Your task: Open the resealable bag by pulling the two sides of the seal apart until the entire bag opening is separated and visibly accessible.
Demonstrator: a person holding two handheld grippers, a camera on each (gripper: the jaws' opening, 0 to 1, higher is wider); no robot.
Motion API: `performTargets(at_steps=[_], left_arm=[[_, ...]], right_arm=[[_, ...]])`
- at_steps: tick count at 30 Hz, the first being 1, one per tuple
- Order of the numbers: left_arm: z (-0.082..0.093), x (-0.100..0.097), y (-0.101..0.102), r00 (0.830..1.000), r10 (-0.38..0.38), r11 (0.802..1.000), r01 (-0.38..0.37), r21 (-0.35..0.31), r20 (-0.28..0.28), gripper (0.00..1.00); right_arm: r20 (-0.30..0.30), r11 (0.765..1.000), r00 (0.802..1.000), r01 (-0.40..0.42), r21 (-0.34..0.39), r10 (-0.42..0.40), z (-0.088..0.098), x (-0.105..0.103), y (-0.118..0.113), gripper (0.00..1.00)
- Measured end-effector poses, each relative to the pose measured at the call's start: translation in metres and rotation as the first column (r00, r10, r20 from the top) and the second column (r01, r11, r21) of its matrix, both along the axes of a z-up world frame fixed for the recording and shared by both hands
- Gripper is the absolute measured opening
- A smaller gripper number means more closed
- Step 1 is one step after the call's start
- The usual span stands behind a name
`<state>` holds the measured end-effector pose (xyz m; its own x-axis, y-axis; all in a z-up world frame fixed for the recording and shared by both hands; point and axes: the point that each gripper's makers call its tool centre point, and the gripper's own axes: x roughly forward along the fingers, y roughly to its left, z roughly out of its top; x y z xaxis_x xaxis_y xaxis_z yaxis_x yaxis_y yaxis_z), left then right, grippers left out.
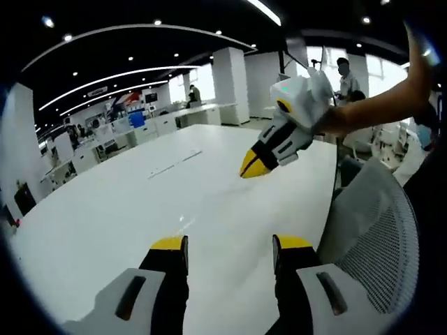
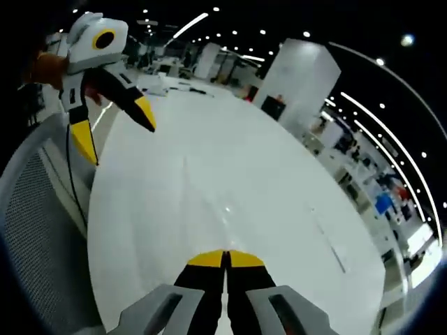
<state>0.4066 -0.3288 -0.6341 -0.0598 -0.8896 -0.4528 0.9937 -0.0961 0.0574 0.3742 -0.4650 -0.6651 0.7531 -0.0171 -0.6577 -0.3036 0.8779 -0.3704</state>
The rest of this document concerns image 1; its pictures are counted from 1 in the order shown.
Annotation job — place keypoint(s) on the white board on stand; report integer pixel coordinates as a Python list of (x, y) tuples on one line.
[(64, 146)]

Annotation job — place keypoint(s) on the row of white desks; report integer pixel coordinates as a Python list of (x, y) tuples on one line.
[(167, 122)]

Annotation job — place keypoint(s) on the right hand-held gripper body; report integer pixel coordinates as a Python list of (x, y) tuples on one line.
[(304, 97)]

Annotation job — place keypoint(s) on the black cabinet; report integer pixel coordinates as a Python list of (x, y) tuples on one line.
[(25, 199)]

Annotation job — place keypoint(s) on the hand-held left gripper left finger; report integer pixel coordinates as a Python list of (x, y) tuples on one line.
[(115, 307)]

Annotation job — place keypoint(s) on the grey mesh office chair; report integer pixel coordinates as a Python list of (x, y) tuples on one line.
[(377, 244)]

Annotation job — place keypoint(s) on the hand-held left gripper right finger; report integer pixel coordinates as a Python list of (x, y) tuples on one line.
[(314, 300)]

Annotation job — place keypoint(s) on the white flat strip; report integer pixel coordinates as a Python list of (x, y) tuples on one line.
[(174, 164)]

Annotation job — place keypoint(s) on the blue storage box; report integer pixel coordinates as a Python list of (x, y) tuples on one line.
[(136, 119)]

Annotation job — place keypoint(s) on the person's dark clothing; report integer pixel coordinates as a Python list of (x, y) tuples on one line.
[(431, 167)]

